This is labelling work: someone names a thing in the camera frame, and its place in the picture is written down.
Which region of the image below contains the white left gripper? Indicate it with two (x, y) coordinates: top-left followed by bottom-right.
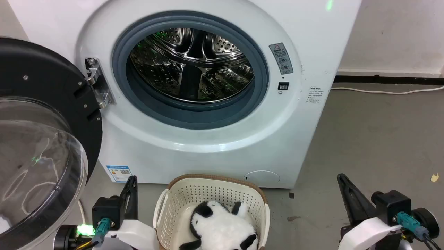
(103, 175), (159, 250)

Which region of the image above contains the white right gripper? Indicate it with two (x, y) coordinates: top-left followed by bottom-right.
(337, 174), (403, 250)

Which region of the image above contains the white front-load washing machine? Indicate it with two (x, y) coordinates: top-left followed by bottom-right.
(8, 0), (363, 189)

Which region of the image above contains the blue energy label sticker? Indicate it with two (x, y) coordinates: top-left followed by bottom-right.
(106, 165), (133, 183)

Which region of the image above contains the cream perforated laundry basket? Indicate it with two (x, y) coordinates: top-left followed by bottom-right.
(153, 174), (271, 250)

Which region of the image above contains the black and white panda plush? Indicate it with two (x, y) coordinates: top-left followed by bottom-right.
(179, 200), (259, 250)

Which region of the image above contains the round white filter cover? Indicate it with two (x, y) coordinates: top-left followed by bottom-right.
(244, 170), (280, 184)

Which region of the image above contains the grey rubber door gasket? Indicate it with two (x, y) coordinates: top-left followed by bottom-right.
(112, 10), (270, 130)

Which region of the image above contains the black washer door with glass bowl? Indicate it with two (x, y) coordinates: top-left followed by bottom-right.
(0, 37), (103, 250)

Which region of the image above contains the white printed spec label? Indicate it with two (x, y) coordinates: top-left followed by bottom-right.
(307, 87), (324, 104)

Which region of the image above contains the metal door hinge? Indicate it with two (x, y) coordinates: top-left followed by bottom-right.
(85, 57), (115, 109)

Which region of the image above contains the black baseboard strip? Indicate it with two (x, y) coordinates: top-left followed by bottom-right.
(333, 75), (444, 85)

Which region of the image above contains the stainless steel washer drum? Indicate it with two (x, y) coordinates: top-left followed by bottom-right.
(129, 27), (255, 103)

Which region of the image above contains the grey warning sticker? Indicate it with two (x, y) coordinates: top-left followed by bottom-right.
(269, 42), (294, 75)

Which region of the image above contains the teal left connector cable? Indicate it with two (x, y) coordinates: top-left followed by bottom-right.
(91, 218), (112, 248)

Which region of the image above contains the teal connector cable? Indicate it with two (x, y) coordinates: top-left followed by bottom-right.
(91, 218), (112, 248)
(395, 212), (444, 250)

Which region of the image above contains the teal right connector cable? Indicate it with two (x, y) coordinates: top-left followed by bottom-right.
(395, 212), (444, 250)

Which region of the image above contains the white power cable on floor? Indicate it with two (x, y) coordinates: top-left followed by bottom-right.
(330, 86), (444, 95)

